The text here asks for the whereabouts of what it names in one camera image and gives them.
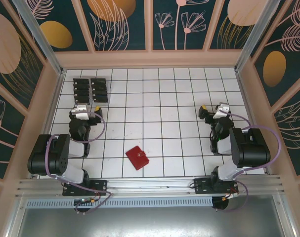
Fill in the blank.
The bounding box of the tray of black parts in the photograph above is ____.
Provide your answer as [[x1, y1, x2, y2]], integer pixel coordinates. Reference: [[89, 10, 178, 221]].
[[72, 77, 111, 107]]

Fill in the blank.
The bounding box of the red leather card holder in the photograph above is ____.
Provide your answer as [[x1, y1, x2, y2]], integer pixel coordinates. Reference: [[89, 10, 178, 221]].
[[125, 145, 150, 171]]

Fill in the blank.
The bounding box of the grey metal sheet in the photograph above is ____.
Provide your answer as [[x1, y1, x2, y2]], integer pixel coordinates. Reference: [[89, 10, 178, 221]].
[[6, 195, 300, 237]]

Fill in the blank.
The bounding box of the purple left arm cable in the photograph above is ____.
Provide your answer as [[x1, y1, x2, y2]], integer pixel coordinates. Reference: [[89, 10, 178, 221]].
[[45, 111, 113, 214]]

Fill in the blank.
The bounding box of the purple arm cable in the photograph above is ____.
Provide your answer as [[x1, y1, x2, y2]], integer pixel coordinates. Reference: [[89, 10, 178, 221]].
[[45, 111, 113, 214], [216, 110, 282, 213]]

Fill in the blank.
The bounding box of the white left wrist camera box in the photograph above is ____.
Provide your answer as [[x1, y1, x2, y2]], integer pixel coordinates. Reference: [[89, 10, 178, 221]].
[[73, 104, 89, 119]]

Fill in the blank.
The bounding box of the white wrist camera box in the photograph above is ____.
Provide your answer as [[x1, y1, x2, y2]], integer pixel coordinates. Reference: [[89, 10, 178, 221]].
[[214, 103, 230, 119], [73, 104, 89, 119]]

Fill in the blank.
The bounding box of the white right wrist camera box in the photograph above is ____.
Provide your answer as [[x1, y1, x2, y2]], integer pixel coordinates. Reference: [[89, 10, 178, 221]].
[[214, 103, 230, 119]]

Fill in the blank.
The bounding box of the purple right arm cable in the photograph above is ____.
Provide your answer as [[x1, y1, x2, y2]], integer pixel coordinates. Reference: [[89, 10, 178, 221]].
[[216, 110, 282, 213]]

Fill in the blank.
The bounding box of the yellow wire connector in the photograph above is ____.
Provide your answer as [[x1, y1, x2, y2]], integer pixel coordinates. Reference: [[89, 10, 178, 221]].
[[74, 197, 101, 205], [222, 192, 239, 201]]

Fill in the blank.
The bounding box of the aluminium profile rail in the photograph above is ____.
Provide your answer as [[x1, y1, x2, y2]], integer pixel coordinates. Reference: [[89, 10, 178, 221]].
[[16, 174, 286, 198]]

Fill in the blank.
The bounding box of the aluminium frame post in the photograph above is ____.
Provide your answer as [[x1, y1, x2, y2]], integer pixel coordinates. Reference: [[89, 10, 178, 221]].
[[11, 0, 66, 76], [235, 0, 286, 73]]

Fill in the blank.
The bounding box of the grey slotted cable duct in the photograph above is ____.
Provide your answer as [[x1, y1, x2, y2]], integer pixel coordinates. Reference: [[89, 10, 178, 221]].
[[26, 197, 214, 208]]

